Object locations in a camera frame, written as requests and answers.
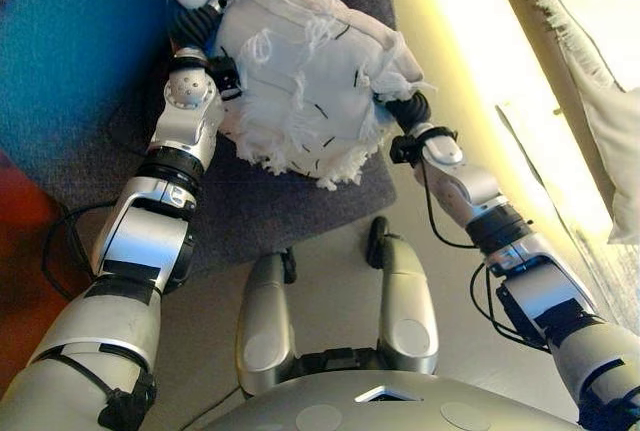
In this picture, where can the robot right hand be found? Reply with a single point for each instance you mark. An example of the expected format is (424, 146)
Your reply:
(412, 111)

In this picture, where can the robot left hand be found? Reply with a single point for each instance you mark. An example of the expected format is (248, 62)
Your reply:
(192, 26)

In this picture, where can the white fringed cushion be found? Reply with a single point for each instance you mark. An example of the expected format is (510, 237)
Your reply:
(310, 81)

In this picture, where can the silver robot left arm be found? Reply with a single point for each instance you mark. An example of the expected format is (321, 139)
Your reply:
(135, 241)

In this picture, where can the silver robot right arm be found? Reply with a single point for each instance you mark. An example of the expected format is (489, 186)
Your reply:
(540, 291)

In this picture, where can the beige upholstered bed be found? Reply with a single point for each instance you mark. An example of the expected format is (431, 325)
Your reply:
(505, 61)

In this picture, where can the grey fabric armchair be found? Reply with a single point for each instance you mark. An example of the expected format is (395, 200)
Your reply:
(260, 221)

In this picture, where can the white fringed bed blanket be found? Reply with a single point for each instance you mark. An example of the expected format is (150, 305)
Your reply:
(610, 116)

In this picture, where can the silver robot right leg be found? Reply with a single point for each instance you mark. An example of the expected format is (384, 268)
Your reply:
(407, 311)

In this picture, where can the silver robot leg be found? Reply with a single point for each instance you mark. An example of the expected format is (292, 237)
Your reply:
(407, 311)
(265, 331)

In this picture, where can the grey patterned rug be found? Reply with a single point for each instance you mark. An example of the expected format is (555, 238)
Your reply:
(615, 281)

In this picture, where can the silver robot left leg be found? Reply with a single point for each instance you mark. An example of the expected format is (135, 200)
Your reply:
(265, 331)

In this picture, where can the silver robot torso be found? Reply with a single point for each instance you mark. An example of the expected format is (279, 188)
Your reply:
(380, 401)

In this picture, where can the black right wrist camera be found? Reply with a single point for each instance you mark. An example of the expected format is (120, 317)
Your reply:
(402, 148)

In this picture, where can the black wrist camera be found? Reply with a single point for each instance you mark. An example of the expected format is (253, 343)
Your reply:
(227, 76)
(402, 148)

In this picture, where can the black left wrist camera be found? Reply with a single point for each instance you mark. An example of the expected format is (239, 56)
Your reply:
(227, 76)

